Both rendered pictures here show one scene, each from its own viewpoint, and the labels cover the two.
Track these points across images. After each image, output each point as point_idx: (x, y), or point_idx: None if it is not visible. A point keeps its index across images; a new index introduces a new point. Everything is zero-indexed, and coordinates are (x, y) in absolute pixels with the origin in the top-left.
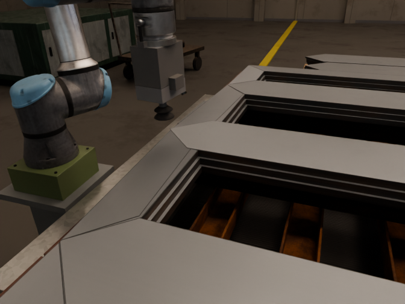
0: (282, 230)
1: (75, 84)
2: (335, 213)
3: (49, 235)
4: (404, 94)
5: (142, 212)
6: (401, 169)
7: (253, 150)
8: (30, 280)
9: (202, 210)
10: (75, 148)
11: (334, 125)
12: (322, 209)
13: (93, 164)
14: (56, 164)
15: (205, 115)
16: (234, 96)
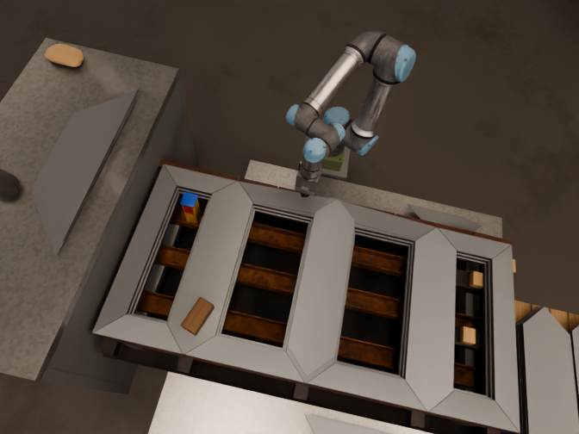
0: None
1: (349, 134)
2: (353, 329)
3: (279, 170)
4: (449, 375)
5: (257, 202)
6: (308, 319)
7: (317, 245)
8: (220, 180)
9: (299, 233)
10: (332, 154)
11: None
12: None
13: (336, 167)
14: None
15: (363, 216)
16: (407, 232)
